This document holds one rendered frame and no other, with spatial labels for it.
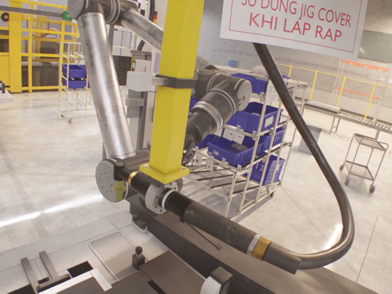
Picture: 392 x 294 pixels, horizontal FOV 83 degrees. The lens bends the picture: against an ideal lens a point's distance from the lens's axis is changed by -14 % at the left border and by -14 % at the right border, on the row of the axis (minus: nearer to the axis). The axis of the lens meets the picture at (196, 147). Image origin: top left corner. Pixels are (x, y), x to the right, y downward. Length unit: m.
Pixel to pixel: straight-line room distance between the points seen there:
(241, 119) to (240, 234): 2.21
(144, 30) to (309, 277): 1.37
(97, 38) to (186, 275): 1.11
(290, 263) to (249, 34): 0.44
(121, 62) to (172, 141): 2.12
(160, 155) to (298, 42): 0.38
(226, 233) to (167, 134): 0.22
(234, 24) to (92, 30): 0.86
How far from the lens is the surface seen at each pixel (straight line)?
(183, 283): 1.09
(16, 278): 1.21
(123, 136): 1.16
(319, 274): 1.30
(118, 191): 0.72
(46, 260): 1.23
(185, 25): 0.49
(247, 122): 2.61
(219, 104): 0.75
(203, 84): 0.87
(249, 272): 1.16
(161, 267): 1.13
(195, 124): 0.71
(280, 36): 0.57
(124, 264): 1.19
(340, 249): 0.58
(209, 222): 0.52
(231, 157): 2.60
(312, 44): 0.60
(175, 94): 0.49
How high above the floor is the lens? 1.70
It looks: 19 degrees down
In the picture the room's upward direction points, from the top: 9 degrees clockwise
